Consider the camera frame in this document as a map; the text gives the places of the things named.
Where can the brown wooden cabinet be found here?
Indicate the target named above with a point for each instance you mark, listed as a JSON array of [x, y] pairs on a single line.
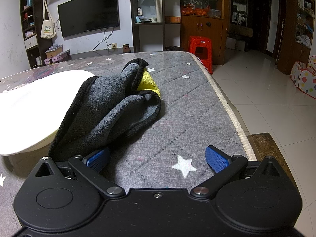
[[197, 29]]

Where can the black television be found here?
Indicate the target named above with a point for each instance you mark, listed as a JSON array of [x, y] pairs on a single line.
[[88, 12]]

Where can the grey yellow cleaning cloth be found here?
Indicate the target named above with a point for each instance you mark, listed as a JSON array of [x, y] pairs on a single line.
[[103, 98]]

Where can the brown carton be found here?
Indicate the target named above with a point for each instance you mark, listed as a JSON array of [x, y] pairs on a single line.
[[244, 31]]

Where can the red plastic stool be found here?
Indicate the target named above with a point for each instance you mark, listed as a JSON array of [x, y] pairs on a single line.
[[200, 40]]

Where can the pink flat box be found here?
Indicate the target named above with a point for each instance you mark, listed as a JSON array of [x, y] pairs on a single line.
[[60, 57]]

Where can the glass display cabinet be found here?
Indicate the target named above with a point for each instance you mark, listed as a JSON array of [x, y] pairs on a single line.
[[148, 39]]

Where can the wooden shelf cabinet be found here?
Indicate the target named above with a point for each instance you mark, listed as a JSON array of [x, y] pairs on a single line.
[[291, 54]]

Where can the grey star-print table cover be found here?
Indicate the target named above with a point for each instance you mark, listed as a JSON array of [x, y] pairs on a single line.
[[192, 118]]

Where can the beige tote bag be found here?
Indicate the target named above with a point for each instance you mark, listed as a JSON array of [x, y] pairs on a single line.
[[47, 29]]

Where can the white round bucket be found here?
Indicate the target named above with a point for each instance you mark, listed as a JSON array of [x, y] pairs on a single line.
[[231, 43], [241, 45]]

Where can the dark bookshelf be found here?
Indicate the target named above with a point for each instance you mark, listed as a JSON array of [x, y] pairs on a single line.
[[36, 9]]

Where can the orange bags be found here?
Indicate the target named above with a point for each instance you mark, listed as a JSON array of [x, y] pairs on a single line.
[[195, 11]]

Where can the polka dot play tent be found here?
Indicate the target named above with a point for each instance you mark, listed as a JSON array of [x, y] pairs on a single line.
[[306, 79]]

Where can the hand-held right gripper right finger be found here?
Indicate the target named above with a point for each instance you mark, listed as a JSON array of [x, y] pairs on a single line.
[[217, 159]]

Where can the white round plate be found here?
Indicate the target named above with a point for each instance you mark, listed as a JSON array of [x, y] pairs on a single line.
[[29, 113]]

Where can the wall socket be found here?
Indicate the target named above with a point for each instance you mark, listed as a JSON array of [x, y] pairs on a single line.
[[114, 46]]

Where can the beige cardboard box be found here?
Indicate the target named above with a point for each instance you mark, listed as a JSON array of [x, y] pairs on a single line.
[[53, 53]]

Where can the brown shoe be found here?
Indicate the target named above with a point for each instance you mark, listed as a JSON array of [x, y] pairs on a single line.
[[126, 48]]

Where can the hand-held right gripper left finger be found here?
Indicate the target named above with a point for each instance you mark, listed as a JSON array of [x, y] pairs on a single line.
[[98, 159]]

